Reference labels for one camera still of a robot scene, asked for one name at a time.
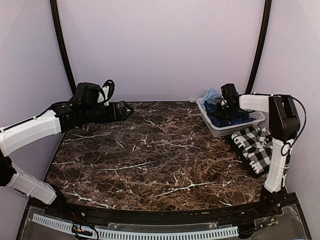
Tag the right black corner post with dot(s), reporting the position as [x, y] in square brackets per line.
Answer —
[260, 46]

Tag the light blue shirt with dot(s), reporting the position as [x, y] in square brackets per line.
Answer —
[211, 97]

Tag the black white checkered folded shirt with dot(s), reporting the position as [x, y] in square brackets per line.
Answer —
[253, 145]

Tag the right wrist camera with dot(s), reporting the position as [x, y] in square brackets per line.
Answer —
[228, 91]

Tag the white plastic laundry basket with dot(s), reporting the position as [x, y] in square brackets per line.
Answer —
[228, 130]

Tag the left black corner post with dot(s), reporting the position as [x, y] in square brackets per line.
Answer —
[61, 44]

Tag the blue plaid long sleeve shirt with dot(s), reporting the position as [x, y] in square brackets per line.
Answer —
[240, 117]

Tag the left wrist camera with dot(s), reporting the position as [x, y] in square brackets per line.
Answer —
[91, 94]

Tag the black corner post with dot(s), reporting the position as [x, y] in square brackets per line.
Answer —
[260, 46]
[61, 44]

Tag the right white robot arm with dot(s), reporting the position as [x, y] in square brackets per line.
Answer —
[287, 120]

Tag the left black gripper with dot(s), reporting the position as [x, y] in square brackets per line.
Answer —
[114, 116]

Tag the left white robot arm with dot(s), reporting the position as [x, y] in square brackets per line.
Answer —
[59, 118]

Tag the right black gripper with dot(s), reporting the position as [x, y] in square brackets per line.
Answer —
[218, 112]

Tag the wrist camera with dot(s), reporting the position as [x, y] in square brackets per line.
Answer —
[91, 94]
[228, 91]

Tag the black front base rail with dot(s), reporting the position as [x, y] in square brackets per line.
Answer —
[234, 215]

